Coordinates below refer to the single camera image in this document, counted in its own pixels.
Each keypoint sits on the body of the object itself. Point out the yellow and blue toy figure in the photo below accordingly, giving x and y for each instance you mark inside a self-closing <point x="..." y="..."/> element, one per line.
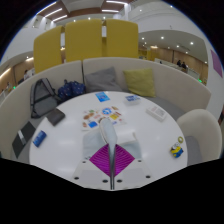
<point x="177" y="150"/>

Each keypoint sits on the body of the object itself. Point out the light grey towel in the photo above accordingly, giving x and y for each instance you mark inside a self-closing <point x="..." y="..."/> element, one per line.
<point x="108" y="130"/>

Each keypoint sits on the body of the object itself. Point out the ceiling strip lights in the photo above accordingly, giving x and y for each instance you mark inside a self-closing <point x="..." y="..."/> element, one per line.
<point x="53" y="13"/>

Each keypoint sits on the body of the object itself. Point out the white sticker sheet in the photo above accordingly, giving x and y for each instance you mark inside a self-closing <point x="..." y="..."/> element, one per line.
<point x="95" y="117"/>

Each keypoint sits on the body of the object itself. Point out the white round chair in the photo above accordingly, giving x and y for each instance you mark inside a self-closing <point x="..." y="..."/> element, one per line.
<point x="200" y="128"/>

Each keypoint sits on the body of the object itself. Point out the dark grey laptop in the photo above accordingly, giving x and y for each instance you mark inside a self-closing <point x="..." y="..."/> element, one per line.
<point x="23" y="138"/>

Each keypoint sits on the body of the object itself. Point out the blue rectangular box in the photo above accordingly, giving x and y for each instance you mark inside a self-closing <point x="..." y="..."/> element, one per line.
<point x="39" y="138"/>

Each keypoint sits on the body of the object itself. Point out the blue card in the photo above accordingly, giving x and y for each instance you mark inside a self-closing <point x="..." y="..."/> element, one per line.
<point x="102" y="97"/>

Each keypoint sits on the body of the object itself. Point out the dark blue patterned bag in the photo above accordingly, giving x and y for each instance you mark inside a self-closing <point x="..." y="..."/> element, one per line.
<point x="70" y="90"/>

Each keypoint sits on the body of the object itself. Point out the dark grey wallet pouch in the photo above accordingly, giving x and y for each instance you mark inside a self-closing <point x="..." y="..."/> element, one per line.
<point x="55" y="117"/>

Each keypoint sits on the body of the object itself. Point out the purple wall panel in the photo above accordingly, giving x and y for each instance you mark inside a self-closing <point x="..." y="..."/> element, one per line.
<point x="216" y="63"/>

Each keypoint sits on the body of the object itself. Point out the yellow partition panel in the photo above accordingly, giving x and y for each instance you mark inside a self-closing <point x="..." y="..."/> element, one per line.
<point x="83" y="40"/>
<point x="121" y="38"/>
<point x="47" y="50"/>

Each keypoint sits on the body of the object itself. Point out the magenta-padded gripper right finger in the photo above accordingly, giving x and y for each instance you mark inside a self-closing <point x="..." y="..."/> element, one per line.
<point x="122" y="160"/>

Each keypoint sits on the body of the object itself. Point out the grey backpack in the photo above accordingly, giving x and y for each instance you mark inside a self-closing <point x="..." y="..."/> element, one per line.
<point x="43" y="98"/>

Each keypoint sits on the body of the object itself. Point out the cream curved sofa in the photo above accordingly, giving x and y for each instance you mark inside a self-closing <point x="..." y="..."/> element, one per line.
<point x="180" y="86"/>

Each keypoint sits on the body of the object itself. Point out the yellow-green cushion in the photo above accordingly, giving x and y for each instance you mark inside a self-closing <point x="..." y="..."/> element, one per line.
<point x="140" y="82"/>

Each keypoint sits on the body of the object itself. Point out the small clear blue-printed box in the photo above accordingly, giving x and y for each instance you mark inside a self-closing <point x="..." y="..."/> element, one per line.
<point x="132" y="99"/>

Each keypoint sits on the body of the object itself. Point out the person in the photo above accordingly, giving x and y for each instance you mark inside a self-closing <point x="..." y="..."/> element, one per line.
<point x="182" y="65"/>

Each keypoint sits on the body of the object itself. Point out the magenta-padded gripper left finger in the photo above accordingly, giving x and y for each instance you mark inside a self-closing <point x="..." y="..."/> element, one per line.
<point x="101" y="160"/>

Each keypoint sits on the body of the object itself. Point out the grey cushion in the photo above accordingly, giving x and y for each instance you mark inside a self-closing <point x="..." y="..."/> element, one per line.
<point x="101" y="80"/>

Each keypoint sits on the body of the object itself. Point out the white flat box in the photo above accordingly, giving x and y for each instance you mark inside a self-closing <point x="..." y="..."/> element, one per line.
<point x="156" y="113"/>

